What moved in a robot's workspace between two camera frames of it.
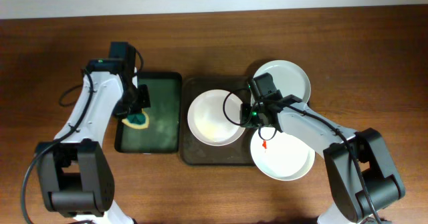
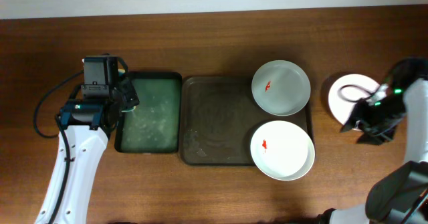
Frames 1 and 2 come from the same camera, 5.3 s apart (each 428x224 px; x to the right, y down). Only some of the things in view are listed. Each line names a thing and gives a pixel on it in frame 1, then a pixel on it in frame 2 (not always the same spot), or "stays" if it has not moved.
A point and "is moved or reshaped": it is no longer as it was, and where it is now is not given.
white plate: (280, 156) stays
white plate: (289, 79) stays
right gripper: (245, 118) to (378, 135)
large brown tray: (194, 152) stays
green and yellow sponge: (138, 120) is moved or reshaped
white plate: (206, 120) to (341, 108)
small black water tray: (162, 134) stays
